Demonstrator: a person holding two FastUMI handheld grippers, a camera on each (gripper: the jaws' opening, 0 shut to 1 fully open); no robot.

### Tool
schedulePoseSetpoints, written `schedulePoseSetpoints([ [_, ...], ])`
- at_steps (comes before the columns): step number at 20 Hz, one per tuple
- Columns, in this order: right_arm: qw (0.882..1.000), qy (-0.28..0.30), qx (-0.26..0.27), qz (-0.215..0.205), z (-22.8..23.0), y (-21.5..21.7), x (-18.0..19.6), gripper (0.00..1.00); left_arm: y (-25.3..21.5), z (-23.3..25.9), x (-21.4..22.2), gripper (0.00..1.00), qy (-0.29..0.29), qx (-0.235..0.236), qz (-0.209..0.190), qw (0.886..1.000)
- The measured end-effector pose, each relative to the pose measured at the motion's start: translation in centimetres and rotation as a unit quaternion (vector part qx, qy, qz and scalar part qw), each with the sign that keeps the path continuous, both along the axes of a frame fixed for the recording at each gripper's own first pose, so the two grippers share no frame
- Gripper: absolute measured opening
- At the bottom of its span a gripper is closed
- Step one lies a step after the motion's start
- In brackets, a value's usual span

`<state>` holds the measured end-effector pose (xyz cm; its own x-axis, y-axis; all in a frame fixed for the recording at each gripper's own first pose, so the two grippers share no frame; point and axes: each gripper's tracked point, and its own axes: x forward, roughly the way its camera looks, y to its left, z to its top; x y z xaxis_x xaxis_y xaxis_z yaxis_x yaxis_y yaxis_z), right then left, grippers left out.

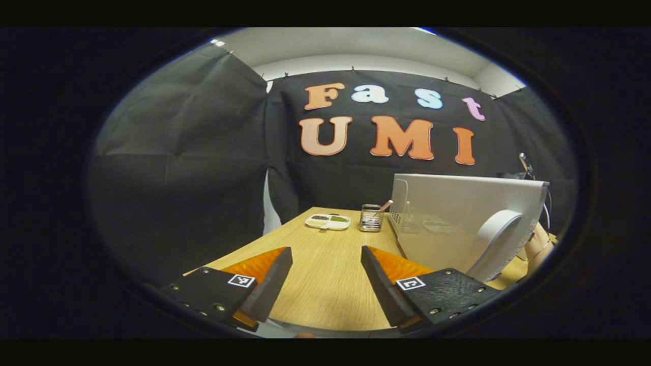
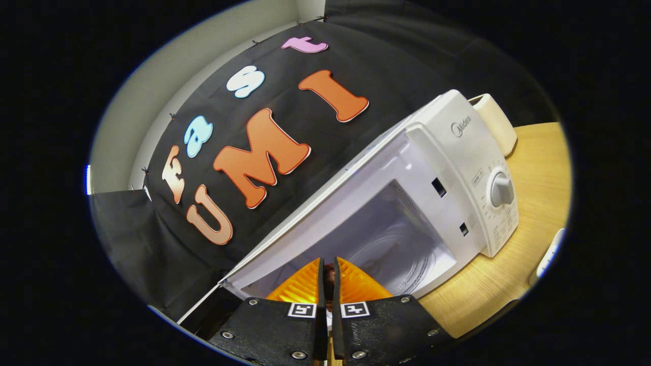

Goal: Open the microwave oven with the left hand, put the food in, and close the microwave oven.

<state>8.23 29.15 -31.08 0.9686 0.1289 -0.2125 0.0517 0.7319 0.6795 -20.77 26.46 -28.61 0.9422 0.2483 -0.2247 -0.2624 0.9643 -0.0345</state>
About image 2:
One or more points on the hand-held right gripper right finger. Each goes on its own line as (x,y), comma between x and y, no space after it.
(338,335)

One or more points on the white microwave oven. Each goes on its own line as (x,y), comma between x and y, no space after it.
(457,168)

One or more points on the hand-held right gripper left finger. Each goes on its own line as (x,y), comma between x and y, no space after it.
(320,335)

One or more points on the white rectangular dish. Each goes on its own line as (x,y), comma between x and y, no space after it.
(549,256)

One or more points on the reddish brown food piece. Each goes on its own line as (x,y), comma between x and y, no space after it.
(329,284)

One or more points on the black backdrop cloth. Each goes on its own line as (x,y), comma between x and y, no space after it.
(152,229)

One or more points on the white toaster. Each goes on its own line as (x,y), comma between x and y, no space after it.
(496,124)

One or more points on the ceiling light strip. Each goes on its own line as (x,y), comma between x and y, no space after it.
(87,179)

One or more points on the glass turntable plate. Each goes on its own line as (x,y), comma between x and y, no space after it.
(402,264)

